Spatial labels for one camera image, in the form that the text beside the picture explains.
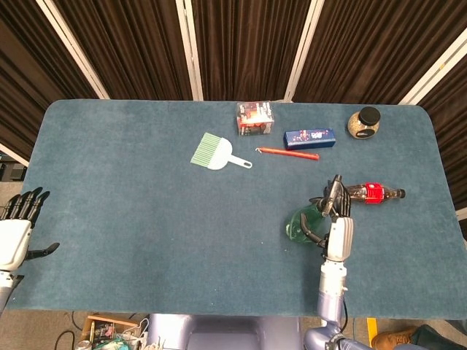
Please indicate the white folding screen frame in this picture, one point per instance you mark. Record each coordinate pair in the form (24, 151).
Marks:
(189, 47)

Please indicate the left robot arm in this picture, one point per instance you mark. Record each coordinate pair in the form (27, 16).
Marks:
(5, 288)

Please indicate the brown leather shoe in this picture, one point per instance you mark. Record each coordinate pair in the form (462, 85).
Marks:
(394, 339)

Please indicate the red candle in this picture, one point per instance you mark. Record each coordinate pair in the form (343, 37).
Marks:
(288, 153)

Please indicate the wooden crate with clutter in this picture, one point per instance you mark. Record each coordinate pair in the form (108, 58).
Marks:
(107, 331)

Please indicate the white brush with green bristles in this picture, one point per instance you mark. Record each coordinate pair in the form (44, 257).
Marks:
(217, 153)

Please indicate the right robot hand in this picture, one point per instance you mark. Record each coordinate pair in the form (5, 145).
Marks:
(339, 233)

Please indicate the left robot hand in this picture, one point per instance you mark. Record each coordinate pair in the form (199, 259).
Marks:
(12, 235)

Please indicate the blue rectangular box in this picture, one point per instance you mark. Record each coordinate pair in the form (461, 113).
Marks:
(310, 138)

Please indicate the cola bottle with red label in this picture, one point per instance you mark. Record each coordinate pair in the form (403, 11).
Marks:
(376, 193)

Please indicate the round glass jar black lid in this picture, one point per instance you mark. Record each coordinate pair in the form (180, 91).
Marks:
(364, 124)

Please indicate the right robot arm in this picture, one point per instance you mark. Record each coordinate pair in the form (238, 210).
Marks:
(330, 299)

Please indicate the green spray bottle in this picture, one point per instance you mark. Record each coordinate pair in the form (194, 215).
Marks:
(303, 226)

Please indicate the robot torso base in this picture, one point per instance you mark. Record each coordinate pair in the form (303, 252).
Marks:
(226, 333)

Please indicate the blue table cloth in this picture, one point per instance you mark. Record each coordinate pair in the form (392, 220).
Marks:
(182, 218)

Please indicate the red black small box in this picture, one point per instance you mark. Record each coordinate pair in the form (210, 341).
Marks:
(255, 116)

